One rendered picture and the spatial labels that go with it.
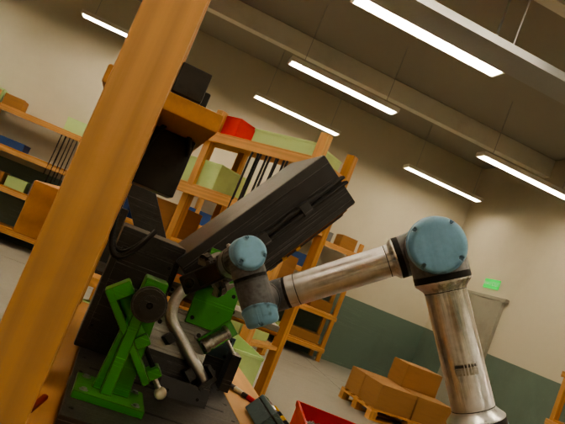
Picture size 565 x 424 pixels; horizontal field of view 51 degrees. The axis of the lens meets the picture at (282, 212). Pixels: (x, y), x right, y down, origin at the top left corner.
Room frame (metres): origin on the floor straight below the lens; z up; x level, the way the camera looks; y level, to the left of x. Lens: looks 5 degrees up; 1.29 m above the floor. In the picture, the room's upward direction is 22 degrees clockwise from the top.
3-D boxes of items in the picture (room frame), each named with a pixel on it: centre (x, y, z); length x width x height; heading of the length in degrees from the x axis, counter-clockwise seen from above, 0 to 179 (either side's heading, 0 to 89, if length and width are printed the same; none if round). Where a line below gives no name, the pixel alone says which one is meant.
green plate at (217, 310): (1.63, 0.09, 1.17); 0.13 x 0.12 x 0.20; 14
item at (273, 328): (1.79, 0.09, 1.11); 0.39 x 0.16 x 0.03; 104
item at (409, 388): (7.78, -2.30, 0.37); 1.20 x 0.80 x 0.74; 111
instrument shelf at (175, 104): (1.62, 0.42, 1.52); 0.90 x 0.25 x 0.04; 14
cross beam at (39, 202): (1.60, 0.52, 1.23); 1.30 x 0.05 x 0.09; 14
